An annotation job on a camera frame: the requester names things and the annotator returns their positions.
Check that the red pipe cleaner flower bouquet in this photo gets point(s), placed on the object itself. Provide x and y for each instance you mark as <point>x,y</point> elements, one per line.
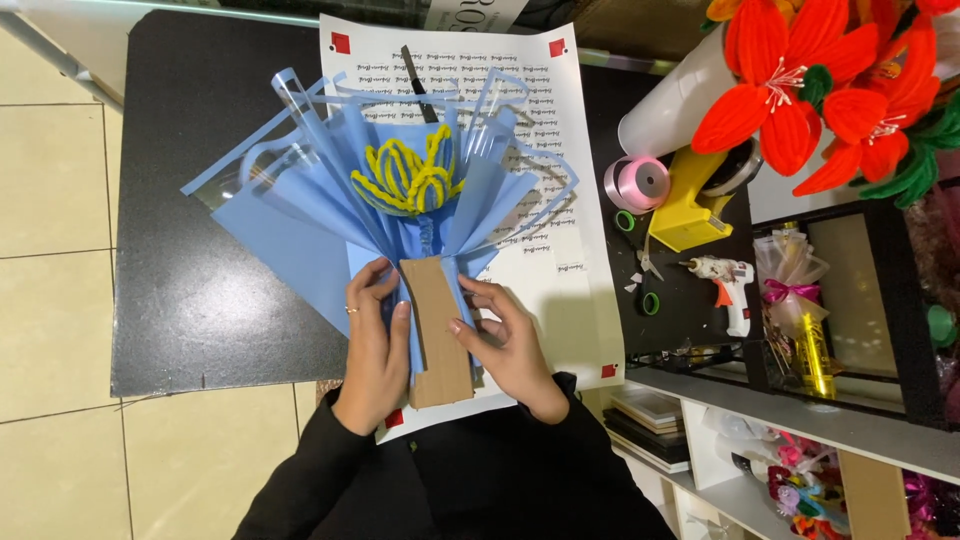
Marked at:
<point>825,82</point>

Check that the black table mat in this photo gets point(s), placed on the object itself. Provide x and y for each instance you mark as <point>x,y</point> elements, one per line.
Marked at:
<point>195,225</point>

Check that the yellow tape dispenser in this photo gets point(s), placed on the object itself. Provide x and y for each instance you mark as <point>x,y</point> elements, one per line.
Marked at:
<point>694,199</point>

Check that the person's right hand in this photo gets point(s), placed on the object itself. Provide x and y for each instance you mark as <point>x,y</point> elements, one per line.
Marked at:
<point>517,360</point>

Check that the white shelf with supplies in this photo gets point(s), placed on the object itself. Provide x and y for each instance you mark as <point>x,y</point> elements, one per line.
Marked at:
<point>750,465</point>

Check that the black frame shelf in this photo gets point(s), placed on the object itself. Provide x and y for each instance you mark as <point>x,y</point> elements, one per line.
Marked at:
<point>892,300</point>

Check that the white paper roll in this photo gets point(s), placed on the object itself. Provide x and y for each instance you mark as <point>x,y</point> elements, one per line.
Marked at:
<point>671,101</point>

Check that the white hot glue gun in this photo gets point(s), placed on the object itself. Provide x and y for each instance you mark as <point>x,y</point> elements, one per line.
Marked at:
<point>724,289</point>

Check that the pink ribbon spool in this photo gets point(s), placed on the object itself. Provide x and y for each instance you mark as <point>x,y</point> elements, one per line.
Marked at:
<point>639,183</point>

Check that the yellow pipe cleaner flower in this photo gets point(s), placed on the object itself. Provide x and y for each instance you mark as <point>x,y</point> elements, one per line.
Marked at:
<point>409,176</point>

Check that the brown cardboard strip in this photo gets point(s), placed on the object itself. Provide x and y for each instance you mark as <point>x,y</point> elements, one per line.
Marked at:
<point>439,330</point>

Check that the white printed sticker sheet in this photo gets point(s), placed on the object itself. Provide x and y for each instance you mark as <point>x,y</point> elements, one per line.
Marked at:
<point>559,225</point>

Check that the small wrapped gift bouquet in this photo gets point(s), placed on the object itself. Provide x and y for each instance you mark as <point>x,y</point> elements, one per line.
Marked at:
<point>796,300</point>

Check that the person's black clothing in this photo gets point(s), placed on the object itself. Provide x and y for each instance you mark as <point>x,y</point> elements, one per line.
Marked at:
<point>465,480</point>

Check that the black utility knife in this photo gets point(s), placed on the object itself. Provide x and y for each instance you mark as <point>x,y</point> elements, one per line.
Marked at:
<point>417,88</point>

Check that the blue paper bouquet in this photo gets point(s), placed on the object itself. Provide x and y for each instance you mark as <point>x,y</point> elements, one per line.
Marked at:
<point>352,202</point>

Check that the person's left hand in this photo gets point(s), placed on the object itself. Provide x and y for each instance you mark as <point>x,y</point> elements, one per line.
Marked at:
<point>373,360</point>

